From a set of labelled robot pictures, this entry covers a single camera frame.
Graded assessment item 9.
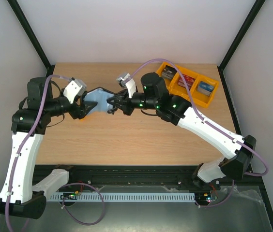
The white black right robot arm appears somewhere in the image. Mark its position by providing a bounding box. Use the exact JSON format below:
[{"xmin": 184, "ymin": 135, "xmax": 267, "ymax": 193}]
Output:
[{"xmin": 107, "ymin": 72, "xmax": 256, "ymax": 189}]

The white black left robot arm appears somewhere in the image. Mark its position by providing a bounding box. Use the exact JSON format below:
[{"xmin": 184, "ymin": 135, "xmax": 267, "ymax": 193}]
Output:
[{"xmin": 0, "ymin": 76, "xmax": 97, "ymax": 219}]

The black card stack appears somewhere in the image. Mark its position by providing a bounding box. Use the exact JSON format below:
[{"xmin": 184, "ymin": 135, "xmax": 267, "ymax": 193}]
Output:
[{"xmin": 161, "ymin": 65, "xmax": 177, "ymax": 81}]

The red card stack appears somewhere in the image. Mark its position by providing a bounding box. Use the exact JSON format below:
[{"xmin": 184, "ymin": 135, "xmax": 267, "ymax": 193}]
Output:
[{"xmin": 178, "ymin": 74, "xmax": 195, "ymax": 89}]

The blue card stack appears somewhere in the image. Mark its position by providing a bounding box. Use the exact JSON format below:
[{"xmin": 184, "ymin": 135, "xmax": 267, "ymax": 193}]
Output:
[{"xmin": 197, "ymin": 81, "xmax": 214, "ymax": 96}]

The yellow three-compartment tray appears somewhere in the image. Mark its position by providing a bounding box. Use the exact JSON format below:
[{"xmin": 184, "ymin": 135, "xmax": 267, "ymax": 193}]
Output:
[{"xmin": 156, "ymin": 62, "xmax": 219, "ymax": 108}]

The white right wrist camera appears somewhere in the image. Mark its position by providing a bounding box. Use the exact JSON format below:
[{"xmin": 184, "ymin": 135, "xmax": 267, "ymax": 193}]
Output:
[{"xmin": 117, "ymin": 73, "xmax": 137, "ymax": 99}]

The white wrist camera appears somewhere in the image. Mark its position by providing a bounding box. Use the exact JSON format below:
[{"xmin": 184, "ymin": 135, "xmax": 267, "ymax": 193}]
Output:
[
  {"xmin": 63, "ymin": 79, "xmax": 87, "ymax": 104},
  {"xmin": 117, "ymin": 73, "xmax": 137, "ymax": 99}
]

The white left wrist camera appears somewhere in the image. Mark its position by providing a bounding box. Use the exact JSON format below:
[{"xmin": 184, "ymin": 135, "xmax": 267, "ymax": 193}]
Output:
[{"xmin": 63, "ymin": 79, "xmax": 87, "ymax": 104}]

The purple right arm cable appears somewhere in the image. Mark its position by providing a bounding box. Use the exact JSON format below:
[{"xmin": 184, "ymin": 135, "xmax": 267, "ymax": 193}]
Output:
[{"xmin": 129, "ymin": 58, "xmax": 269, "ymax": 176}]

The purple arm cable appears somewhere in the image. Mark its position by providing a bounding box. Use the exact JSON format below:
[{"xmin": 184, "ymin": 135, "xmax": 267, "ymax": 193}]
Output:
[
  {"xmin": 4, "ymin": 74, "xmax": 72, "ymax": 232},
  {"xmin": 129, "ymin": 58, "xmax": 269, "ymax": 176}
]

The black aluminium frame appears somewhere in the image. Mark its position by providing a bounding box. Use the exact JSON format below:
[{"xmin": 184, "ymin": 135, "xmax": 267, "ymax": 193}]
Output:
[{"xmin": 8, "ymin": 0, "xmax": 273, "ymax": 230}]

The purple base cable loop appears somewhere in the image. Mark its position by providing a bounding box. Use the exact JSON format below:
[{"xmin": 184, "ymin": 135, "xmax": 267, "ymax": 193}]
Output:
[{"xmin": 61, "ymin": 182, "xmax": 106, "ymax": 226}]

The white slotted cable duct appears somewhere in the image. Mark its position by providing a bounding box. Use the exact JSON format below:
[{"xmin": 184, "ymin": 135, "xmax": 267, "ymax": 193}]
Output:
[{"xmin": 47, "ymin": 192, "xmax": 195, "ymax": 203}]

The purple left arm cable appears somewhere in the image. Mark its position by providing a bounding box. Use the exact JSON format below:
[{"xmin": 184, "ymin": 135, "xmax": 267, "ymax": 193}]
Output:
[{"xmin": 4, "ymin": 74, "xmax": 72, "ymax": 232}]

